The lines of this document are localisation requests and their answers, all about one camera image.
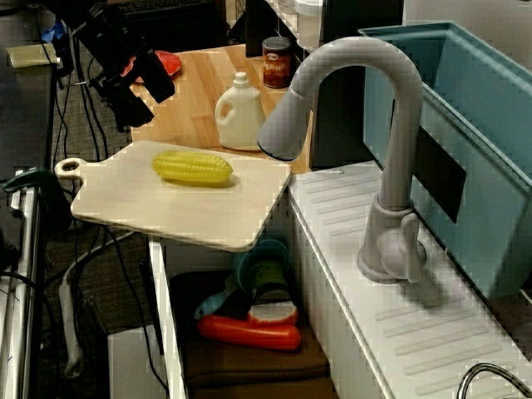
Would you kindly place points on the grey toy faucet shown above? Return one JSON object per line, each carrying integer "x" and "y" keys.
{"x": 399, "y": 124}

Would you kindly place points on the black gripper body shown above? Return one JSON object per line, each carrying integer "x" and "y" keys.
{"x": 118, "y": 58}

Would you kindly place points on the teal plastic bin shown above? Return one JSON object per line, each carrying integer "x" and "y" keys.
{"x": 478, "y": 104}

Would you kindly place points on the orange toy hot dog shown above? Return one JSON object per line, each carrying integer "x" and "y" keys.
{"x": 249, "y": 334}

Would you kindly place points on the yellow toy corn cob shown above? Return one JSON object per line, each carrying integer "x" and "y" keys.
{"x": 191, "y": 166}

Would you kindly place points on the teal toy cup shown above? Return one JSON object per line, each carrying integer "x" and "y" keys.
{"x": 245, "y": 262}

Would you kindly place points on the toy bread slice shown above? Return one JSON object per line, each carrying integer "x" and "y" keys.
{"x": 272, "y": 313}

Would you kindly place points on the white toy detergent bottle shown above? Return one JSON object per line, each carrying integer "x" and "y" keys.
{"x": 241, "y": 120}

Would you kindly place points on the green toy cup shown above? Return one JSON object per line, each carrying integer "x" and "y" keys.
{"x": 270, "y": 276}

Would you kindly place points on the pale wooden cutting board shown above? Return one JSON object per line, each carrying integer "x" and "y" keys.
{"x": 166, "y": 212}

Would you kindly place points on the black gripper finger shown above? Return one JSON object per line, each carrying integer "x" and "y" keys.
{"x": 133, "y": 114}
{"x": 160, "y": 81}

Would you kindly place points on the white box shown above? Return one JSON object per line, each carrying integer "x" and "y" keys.
{"x": 133, "y": 365}

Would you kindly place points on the silver metal frame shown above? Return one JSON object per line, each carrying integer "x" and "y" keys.
{"x": 25, "y": 291}

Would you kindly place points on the black desk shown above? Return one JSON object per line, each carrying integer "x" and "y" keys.
{"x": 25, "y": 124}

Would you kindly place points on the green clamp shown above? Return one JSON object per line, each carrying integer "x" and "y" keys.
{"x": 45, "y": 183}

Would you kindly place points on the clear jar white lid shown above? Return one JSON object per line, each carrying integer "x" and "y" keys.
{"x": 309, "y": 29}

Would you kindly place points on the red plate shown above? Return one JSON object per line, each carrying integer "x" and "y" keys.
{"x": 170, "y": 64}

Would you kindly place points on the red soup can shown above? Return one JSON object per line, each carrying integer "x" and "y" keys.
{"x": 276, "y": 62}

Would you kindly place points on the yellow notepad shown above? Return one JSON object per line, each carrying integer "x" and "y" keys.
{"x": 31, "y": 56}

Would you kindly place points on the white toy sink unit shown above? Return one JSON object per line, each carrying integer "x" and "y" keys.
{"x": 353, "y": 291}

